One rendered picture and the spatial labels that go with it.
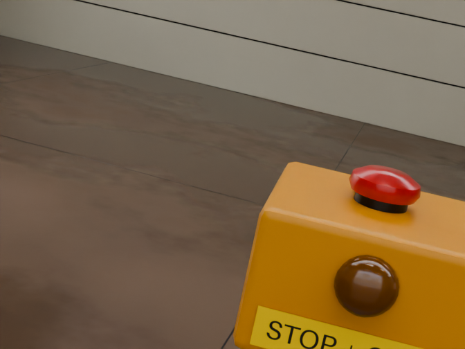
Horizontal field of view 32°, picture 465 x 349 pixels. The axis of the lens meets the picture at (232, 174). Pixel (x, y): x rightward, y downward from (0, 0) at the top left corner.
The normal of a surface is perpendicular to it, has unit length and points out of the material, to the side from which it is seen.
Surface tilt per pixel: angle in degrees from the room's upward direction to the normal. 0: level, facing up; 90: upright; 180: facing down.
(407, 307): 90
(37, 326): 0
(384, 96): 90
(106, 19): 90
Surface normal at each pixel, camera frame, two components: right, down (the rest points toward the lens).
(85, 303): 0.19, -0.95
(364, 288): -0.23, 0.14
